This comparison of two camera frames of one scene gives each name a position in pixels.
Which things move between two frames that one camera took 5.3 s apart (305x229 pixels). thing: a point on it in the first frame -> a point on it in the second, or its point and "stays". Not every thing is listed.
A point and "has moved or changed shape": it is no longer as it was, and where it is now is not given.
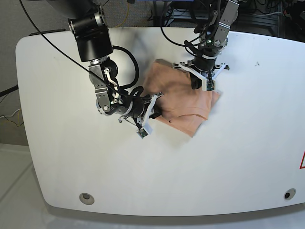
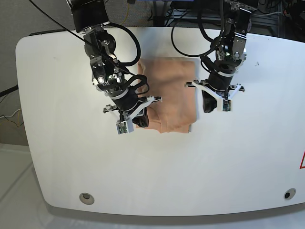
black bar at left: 9,90 stays
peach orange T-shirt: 184,109 has moved or changed shape
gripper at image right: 204,67 -> 218,83
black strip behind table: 54,30 stays
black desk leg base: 158,13 stays
